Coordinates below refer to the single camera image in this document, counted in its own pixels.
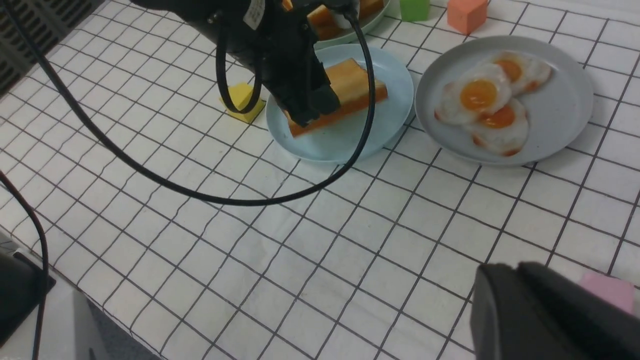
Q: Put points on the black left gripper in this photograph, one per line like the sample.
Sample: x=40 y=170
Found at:
x=277 y=44

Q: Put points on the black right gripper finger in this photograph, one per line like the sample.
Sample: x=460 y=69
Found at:
x=534 y=313

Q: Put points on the toast slice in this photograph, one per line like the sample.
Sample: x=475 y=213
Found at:
x=350 y=83
x=369 y=14

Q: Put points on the fried egg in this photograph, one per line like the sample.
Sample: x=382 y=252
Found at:
x=480 y=91
x=526 y=73
x=503 y=133

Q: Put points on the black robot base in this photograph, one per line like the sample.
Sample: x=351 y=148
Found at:
x=20 y=292

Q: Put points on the green plate with bread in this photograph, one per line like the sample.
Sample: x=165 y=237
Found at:
x=321 y=45

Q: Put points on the yellow cube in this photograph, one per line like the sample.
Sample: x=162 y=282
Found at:
x=240 y=95

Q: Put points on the pink cube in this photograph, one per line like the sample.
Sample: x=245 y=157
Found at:
x=615 y=291

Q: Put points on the light blue plate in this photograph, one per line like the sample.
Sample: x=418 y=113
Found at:
x=336 y=143

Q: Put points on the green cube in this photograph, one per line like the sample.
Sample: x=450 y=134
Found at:
x=414 y=10

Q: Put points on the white grid tablecloth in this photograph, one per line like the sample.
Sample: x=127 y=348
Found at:
x=379 y=266

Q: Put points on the orange cube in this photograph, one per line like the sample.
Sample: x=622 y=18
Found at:
x=466 y=16

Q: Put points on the grey plate with eggs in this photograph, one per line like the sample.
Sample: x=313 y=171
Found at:
x=557 y=113

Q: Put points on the dark slatted panel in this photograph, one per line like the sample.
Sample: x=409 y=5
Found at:
x=47 y=22

